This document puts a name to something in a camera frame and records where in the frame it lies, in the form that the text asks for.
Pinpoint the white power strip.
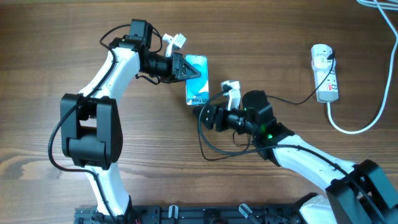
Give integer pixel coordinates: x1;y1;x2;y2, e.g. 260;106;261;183
311;44;339;103

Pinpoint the white power strip cord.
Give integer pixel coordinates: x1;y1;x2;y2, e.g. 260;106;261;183
326;0;398;135

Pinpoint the teal Galaxy smartphone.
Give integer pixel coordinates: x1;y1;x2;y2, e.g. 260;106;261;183
185;54;209;105

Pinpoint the white charger adapter plug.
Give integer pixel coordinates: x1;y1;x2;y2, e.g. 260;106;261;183
312;55;333;72

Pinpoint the black USB charging cable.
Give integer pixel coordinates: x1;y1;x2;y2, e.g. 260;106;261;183
197;51;336;162

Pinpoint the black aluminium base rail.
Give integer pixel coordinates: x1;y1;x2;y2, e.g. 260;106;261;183
73;203;299;224

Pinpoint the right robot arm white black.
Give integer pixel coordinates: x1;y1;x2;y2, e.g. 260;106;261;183
193;90;397;223

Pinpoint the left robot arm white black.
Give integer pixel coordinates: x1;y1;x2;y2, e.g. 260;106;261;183
48;19;201;223

